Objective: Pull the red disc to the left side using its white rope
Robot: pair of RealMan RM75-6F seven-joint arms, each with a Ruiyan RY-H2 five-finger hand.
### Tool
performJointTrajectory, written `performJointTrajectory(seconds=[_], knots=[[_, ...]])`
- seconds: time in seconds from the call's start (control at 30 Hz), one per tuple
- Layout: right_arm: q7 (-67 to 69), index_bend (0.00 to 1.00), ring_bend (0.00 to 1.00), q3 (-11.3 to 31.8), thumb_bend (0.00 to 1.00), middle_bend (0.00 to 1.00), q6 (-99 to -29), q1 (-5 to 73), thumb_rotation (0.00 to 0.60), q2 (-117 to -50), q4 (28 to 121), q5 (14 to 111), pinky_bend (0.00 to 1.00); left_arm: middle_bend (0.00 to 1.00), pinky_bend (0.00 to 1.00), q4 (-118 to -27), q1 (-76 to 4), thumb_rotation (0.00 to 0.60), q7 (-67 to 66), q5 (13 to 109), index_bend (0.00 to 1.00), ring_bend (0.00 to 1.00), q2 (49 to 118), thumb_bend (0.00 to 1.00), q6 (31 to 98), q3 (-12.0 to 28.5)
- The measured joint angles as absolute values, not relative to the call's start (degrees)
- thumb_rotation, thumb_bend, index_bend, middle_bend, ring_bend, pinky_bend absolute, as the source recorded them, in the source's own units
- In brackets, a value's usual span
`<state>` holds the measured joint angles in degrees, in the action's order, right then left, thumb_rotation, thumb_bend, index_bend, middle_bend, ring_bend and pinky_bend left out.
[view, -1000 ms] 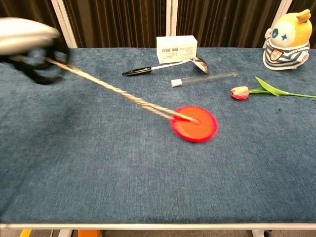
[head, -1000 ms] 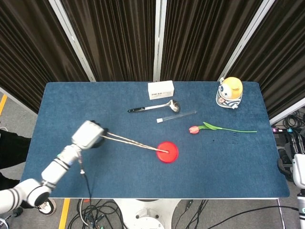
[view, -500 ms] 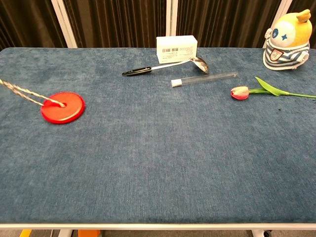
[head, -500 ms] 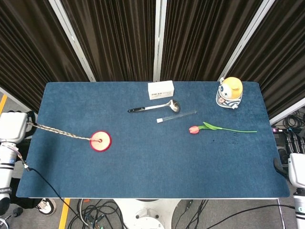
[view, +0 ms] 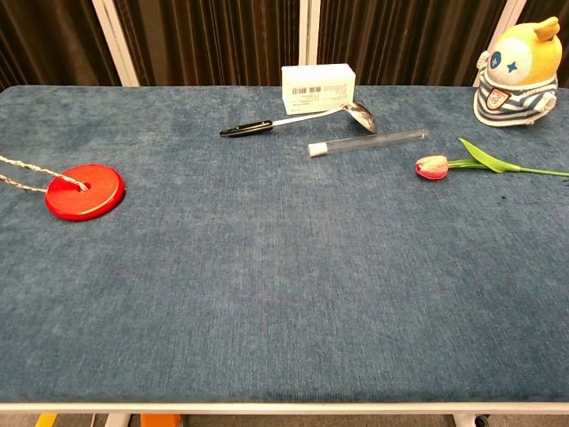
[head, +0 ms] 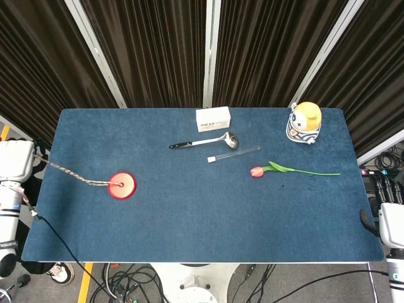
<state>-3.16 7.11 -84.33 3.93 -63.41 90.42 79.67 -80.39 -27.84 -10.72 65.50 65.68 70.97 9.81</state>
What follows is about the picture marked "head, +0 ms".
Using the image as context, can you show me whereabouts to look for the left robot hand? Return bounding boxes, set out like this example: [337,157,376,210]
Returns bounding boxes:
[0,138,51,183]

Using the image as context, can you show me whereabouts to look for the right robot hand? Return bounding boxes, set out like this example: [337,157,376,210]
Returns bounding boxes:
[359,173,404,249]

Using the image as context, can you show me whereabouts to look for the white braided rope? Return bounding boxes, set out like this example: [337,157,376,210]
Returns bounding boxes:
[33,150,126,187]

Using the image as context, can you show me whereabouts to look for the red disc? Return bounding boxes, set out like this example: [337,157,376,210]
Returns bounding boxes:
[107,172,138,200]

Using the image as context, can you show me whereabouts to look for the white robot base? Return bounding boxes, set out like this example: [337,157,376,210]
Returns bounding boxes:
[150,263,241,303]

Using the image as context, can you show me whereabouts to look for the dark brown curtain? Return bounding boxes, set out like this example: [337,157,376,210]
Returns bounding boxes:
[80,0,209,108]
[301,0,404,158]
[0,0,119,149]
[213,0,350,107]

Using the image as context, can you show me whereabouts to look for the black trouser leg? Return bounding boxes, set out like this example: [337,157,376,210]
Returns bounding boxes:
[23,261,53,275]

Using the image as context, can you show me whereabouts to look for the white black sneaker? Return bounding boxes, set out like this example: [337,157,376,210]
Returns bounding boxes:
[46,261,76,286]

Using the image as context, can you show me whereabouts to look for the yellow striped plush toy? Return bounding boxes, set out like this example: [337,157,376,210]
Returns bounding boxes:
[285,101,323,145]

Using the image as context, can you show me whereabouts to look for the artificial pink tulip flower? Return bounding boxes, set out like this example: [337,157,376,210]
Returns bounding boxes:
[250,161,342,179]

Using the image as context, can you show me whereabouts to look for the blue fabric table mat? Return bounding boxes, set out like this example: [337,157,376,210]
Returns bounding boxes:
[21,108,384,263]

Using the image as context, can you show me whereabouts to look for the clear test tube white cap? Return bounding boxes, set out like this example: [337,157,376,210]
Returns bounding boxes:
[207,145,262,164]

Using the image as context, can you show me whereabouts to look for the white labelled cardboard box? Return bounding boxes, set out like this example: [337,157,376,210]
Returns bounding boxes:
[195,106,232,133]

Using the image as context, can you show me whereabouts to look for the long black floor cable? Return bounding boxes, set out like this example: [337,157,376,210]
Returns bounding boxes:
[274,269,391,303]

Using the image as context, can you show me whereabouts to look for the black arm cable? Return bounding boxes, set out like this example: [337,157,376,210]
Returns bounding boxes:
[18,186,117,299]

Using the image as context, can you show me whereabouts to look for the coiled black background cables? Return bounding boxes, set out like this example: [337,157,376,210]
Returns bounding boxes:
[375,146,404,171]

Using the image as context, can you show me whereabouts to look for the black cables with connector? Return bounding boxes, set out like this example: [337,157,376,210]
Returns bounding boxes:
[244,263,276,303]

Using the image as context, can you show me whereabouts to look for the tangled floor cables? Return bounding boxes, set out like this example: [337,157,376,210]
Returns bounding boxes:
[90,263,168,303]

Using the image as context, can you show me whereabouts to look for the steel ladle black handle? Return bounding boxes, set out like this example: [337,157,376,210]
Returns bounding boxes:
[169,131,240,150]

